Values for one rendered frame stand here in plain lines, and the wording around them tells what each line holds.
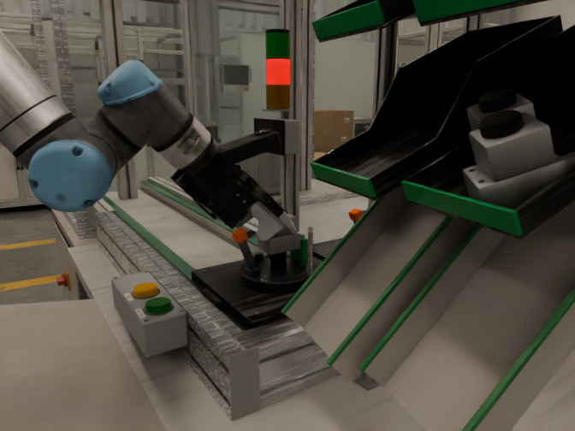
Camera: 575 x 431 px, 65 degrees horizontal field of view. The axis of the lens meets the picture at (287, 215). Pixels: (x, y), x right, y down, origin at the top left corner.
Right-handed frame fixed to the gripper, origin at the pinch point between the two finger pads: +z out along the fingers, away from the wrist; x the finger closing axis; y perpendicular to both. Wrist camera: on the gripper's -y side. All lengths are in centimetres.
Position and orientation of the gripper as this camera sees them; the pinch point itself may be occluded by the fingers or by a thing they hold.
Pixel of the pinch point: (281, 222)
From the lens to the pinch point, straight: 79.7
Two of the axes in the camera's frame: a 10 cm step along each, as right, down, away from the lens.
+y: -6.1, 7.6, -2.1
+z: 5.8, 6.1, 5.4
